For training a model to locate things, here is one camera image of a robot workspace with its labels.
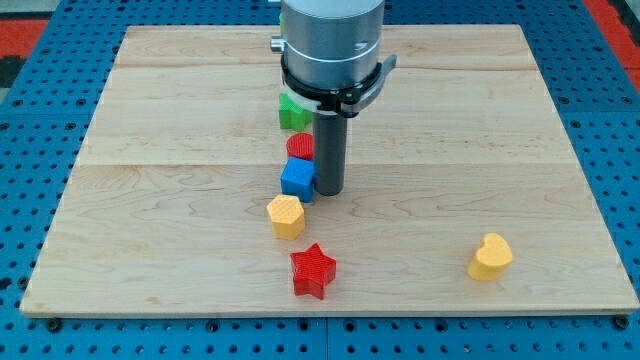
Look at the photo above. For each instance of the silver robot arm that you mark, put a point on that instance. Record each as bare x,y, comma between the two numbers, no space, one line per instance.
331,44

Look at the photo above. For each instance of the wooden board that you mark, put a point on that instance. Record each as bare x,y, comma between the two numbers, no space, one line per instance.
165,211

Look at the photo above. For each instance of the blue cube block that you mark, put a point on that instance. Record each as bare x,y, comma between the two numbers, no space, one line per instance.
297,179

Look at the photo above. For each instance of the red cylinder block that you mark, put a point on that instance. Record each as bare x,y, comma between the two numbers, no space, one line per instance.
300,145

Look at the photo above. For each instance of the yellow hexagon block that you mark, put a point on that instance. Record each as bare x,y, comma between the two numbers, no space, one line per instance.
287,217

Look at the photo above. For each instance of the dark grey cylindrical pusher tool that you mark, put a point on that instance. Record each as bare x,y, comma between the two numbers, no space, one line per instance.
330,135

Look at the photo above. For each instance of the green star block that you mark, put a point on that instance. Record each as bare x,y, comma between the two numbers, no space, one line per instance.
291,115

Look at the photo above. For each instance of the red star block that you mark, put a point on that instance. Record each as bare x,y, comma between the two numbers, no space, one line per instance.
312,271

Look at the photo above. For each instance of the yellow heart block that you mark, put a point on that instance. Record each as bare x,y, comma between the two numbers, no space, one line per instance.
491,259

